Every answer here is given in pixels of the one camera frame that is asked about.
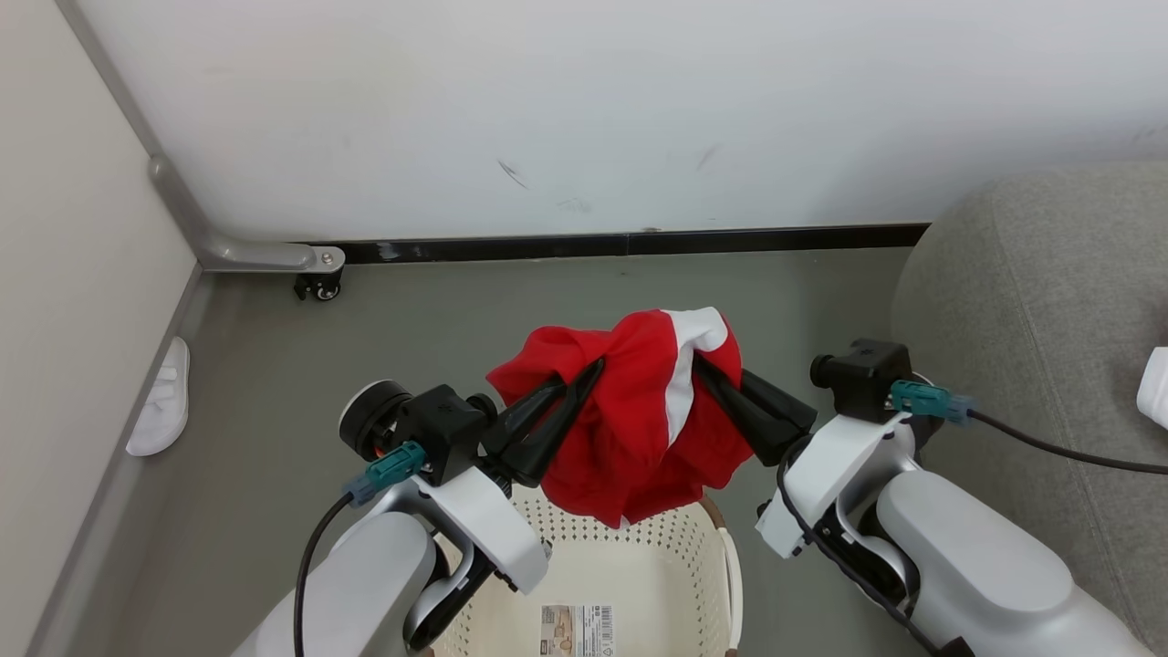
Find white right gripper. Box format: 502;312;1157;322
693;354;918;559

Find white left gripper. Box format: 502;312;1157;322
339;358;607;594

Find red garment white stripe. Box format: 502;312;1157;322
485;307;743;530

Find red jersey black white print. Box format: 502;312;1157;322
1136;347;1168;430

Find grey fabric sofa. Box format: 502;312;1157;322
890;162;1168;653

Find cream perforated laundry basket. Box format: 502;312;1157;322
433;484;745;657

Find white barcode sticker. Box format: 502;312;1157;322
540;604;615;657

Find grey framed partition screen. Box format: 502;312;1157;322
0;0;346;657

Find white slipper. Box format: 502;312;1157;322
126;337;191;457

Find left black cable teal connector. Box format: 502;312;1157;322
294;441;427;657

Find black cable teal connector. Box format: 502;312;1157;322
294;441;427;657
890;380;1168;475

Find right black cable teal connector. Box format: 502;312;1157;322
890;380;1168;475

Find black wall baseboard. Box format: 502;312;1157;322
297;224;930;266

